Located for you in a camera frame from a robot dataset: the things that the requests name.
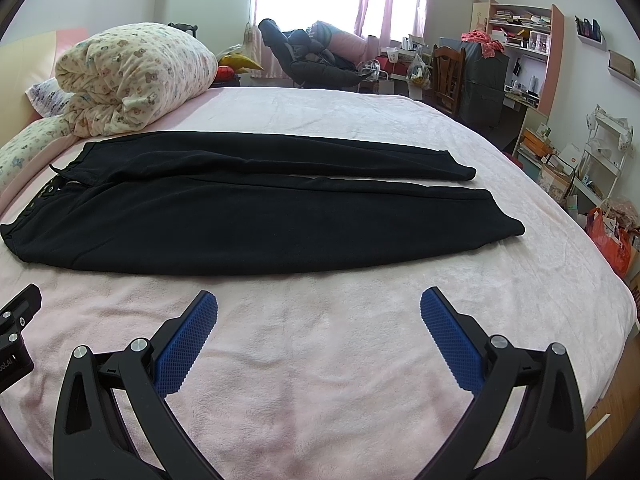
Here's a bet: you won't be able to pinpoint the black pants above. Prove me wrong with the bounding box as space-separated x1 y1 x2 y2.
1 131 525 275

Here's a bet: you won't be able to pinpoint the orange plastic bag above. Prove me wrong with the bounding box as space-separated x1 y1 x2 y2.
585 207 631 278

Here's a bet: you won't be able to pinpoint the floral pillow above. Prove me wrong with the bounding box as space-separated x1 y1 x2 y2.
0 116 70 192

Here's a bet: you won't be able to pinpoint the rolled floral duvet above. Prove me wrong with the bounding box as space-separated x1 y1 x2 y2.
55 23 218 138

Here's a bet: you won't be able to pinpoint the beige headboard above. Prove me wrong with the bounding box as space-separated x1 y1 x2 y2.
0 28 88 145

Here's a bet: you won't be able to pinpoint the dark grey cabinet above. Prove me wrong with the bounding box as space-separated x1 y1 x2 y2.
459 41 509 128

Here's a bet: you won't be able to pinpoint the yellow plush toy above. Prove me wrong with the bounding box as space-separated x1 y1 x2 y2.
218 52 264 74

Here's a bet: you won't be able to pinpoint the wooden chair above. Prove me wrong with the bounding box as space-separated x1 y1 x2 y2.
432 47 465 118

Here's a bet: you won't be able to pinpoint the black recliner chair with clothes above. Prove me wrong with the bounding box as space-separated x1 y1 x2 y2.
258 18 381 90

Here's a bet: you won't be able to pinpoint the white wire rack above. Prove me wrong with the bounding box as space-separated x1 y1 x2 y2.
573 105 634 206

